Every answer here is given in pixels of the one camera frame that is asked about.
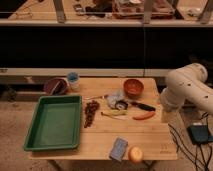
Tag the bunch of dark grapes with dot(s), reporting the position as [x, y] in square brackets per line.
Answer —
[90, 110]

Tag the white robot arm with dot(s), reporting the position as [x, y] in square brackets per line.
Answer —
[187, 83]

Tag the red bowl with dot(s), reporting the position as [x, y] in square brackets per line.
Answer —
[133, 88]

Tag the dark purple bowl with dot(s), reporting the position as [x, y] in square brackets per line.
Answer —
[56, 86]

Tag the yellow banana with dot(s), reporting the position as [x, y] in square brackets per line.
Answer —
[114, 113]

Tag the wooden table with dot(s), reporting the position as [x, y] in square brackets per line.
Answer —
[152, 136]

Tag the blue lidded plastic cup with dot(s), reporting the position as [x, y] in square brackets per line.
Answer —
[73, 80]

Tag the red chili pepper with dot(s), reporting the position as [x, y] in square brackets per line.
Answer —
[145, 116]

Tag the green plastic tray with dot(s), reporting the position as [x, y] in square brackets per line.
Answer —
[55, 124]

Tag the blue sponge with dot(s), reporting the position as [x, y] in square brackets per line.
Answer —
[118, 150]

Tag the orange fruit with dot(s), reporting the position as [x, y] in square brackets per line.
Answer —
[135, 154]

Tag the wooden handled utensil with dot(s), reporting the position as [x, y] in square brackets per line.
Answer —
[96, 97]

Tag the black handled knife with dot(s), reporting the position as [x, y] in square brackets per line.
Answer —
[143, 106]

